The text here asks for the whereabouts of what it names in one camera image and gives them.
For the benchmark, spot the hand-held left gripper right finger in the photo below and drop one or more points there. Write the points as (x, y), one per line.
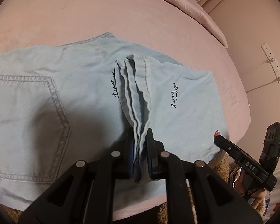
(177, 175)

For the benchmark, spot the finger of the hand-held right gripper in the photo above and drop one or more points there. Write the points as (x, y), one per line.
(238, 157)

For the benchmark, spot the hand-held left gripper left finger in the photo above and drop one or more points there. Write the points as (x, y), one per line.
(95, 175)

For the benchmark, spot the light blue strawberry print pants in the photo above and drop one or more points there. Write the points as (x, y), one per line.
(60, 74)

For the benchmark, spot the person's right hand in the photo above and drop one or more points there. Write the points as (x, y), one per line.
(260, 197)

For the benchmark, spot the white printed clothing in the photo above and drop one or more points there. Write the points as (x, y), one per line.
(277, 198)

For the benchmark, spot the pink quilt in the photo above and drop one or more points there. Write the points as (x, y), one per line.
(200, 9)

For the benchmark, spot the pink bed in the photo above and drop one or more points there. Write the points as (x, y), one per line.
(84, 16)

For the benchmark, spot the white wall power strip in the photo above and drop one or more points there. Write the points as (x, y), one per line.
(270, 58)

